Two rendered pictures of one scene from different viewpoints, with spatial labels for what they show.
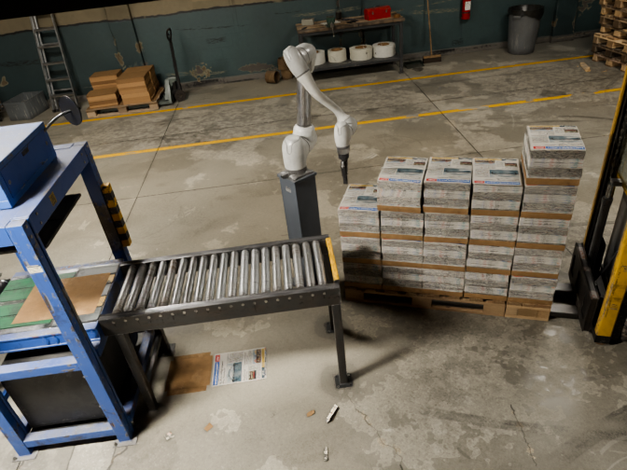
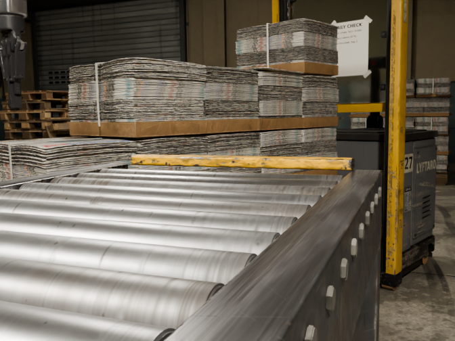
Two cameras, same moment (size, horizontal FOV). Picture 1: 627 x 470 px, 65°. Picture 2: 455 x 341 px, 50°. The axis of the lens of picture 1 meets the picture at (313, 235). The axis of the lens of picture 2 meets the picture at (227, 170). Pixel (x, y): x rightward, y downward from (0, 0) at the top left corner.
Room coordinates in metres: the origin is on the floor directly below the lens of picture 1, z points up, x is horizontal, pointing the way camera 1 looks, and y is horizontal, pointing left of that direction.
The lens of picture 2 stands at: (2.02, 0.75, 0.90)
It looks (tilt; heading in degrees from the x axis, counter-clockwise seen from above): 7 degrees down; 293
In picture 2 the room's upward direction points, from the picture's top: 1 degrees counter-clockwise
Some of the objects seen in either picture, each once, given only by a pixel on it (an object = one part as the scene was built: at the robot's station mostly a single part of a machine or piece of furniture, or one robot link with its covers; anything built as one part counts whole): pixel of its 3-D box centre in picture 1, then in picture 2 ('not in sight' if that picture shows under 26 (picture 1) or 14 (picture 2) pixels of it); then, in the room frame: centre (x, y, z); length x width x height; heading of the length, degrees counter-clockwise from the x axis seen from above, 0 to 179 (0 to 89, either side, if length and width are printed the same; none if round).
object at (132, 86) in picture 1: (123, 89); not in sight; (8.68, 2.96, 0.28); 1.20 x 0.83 x 0.57; 91
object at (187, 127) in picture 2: (400, 202); (158, 128); (2.82, -0.60, 0.86); 0.29 x 0.16 x 0.04; 69
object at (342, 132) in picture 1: (342, 132); not in sight; (3.07, -0.27, 1.30); 0.13 x 0.11 x 0.16; 156
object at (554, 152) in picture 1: (537, 228); (286, 166); (2.64, -1.48, 0.65); 0.39 x 0.30 x 1.29; 161
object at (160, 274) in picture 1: (158, 285); not in sight; (2.34, 0.96, 0.77); 0.47 x 0.05 x 0.05; 1
